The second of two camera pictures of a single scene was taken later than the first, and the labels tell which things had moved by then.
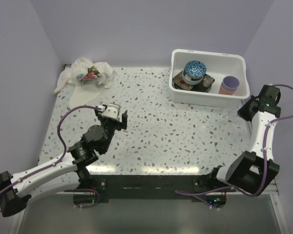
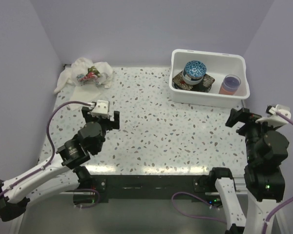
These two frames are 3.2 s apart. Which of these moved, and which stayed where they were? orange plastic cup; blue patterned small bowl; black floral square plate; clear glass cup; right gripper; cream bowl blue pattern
Moved: clear glass cup; right gripper
Stayed: blue patterned small bowl; orange plastic cup; cream bowl blue pattern; black floral square plate
